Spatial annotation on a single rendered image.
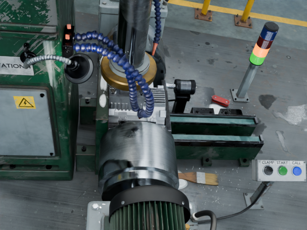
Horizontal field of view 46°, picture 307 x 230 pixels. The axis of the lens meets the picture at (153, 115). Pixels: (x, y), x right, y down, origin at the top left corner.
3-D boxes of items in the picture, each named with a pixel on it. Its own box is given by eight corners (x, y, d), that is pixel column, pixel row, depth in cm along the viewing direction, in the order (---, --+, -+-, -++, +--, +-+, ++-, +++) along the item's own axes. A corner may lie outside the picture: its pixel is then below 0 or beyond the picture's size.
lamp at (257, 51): (254, 57, 153) (258, 49, 150) (251, 48, 157) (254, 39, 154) (267, 58, 154) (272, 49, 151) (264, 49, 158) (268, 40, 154)
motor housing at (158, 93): (106, 145, 134) (108, 113, 119) (107, 106, 146) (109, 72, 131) (160, 147, 136) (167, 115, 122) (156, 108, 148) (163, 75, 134)
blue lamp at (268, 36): (262, 40, 146) (266, 31, 143) (258, 31, 150) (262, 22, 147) (276, 41, 147) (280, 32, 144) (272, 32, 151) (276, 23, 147)
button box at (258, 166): (251, 180, 122) (258, 181, 117) (251, 159, 123) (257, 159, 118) (298, 180, 125) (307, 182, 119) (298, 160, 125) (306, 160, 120)
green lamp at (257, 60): (251, 65, 157) (254, 57, 153) (247, 55, 160) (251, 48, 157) (264, 65, 157) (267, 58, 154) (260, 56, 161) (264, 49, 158)
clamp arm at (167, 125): (158, 84, 146) (163, 135, 130) (159, 79, 144) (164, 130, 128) (166, 85, 147) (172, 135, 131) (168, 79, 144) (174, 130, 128)
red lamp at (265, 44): (258, 49, 150) (262, 40, 146) (254, 39, 154) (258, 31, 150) (272, 49, 151) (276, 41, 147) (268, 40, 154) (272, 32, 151)
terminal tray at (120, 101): (108, 110, 125) (108, 96, 119) (108, 88, 131) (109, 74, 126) (142, 112, 126) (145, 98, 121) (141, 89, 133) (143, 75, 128)
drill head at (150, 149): (95, 254, 109) (95, 221, 90) (99, 153, 132) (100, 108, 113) (176, 253, 112) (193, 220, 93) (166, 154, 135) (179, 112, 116)
